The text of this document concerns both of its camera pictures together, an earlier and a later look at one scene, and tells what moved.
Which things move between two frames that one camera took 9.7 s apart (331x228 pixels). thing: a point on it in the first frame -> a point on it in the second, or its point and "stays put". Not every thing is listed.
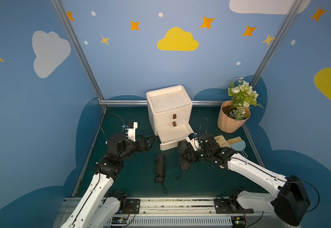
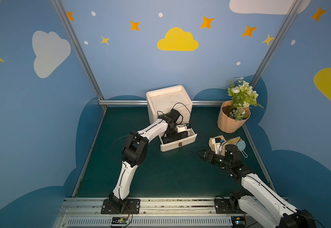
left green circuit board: (120, 220) stays put
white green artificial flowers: (243, 97) stays put
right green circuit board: (238, 222) stays put
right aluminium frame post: (277, 42) stays put
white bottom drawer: (170, 137) stays put
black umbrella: (183, 147) -> (171, 133)
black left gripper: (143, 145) -> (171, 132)
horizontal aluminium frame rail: (143, 102) stays put
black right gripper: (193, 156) -> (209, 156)
